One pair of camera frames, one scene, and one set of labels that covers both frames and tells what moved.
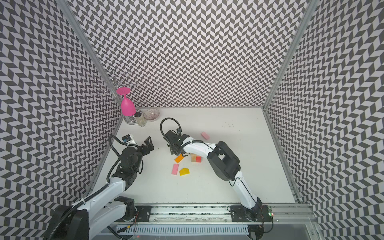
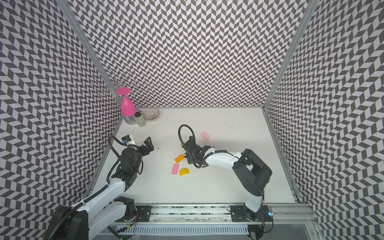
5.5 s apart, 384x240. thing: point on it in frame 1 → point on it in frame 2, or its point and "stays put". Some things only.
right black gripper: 173,144 → 191,153
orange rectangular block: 179,158 stays put
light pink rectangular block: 206,136 stays put
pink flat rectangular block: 175,169 stays put
